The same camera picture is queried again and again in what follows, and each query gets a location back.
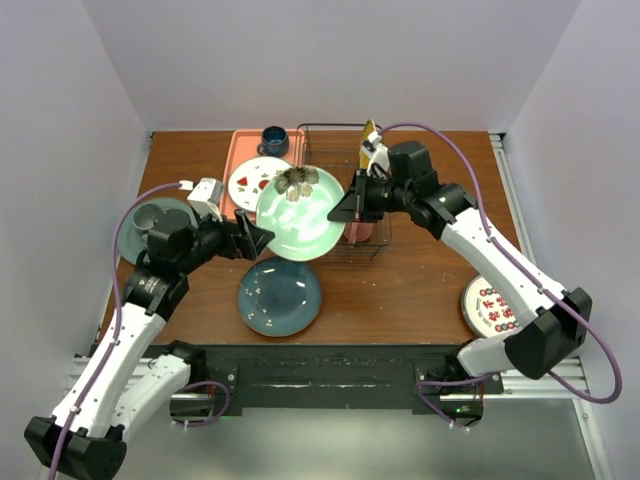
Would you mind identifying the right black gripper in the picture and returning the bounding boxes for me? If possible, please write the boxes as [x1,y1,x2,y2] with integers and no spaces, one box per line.
[328,169,412,224]

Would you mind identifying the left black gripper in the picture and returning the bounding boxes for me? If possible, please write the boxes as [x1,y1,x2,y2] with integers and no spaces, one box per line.
[178,206,274,275]

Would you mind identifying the pink ceramic mug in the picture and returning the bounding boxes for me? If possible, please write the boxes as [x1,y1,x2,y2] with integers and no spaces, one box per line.
[343,222,375,244]

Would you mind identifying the light green flower plate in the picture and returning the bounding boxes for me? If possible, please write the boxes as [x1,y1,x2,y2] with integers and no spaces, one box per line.
[255,166,345,262]

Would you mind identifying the yellow woven bamboo plate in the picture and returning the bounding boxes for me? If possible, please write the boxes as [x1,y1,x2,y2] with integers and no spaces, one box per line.
[359,119,378,175]

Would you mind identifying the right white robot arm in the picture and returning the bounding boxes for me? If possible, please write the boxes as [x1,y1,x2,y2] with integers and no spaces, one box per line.
[328,139,592,393]

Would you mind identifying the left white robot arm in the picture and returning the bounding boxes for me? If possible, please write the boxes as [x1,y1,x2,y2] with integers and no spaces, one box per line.
[24,210,275,479]

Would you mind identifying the white watermelon pattern plate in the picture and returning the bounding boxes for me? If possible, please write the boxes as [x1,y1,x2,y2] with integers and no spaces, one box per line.
[227,156,291,212]

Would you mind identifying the dark teal plate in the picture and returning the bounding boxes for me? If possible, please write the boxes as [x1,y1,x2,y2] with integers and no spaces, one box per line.
[237,257,322,338]

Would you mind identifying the pink plastic tray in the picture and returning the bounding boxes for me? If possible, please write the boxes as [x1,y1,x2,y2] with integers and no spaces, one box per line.
[220,129,305,221]

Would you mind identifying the dark blue mug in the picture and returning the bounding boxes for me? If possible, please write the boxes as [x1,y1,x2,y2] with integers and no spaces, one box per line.
[256,126,290,157]

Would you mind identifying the grey metal mug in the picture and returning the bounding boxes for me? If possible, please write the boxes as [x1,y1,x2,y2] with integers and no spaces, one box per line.
[132,203,168,236]

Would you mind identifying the grey green saucer plate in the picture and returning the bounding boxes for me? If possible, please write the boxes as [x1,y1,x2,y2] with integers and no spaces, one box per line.
[117,197,196,264]

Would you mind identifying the white plate red characters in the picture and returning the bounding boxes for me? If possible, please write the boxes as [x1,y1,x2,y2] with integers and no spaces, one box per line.
[461,276,521,338]

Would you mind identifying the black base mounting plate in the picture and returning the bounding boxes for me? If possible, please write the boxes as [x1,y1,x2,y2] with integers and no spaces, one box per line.
[169,344,504,421]

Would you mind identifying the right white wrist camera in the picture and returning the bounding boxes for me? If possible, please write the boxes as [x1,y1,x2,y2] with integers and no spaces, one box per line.
[359,131,390,176]

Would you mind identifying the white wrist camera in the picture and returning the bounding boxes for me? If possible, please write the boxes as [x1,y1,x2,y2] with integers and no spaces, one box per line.
[359,131,390,176]
[179,177,225,222]

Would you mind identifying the black wire dish rack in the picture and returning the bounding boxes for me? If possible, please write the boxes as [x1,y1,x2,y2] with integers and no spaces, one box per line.
[295,122,392,263]

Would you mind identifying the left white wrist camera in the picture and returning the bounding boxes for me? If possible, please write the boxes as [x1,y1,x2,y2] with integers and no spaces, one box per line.
[179,177,225,222]

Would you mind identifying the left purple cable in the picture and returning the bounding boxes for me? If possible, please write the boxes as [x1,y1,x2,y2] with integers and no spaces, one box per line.
[47,182,184,480]

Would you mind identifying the aluminium frame rail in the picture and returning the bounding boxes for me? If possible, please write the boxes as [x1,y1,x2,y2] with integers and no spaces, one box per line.
[489,133,612,479]

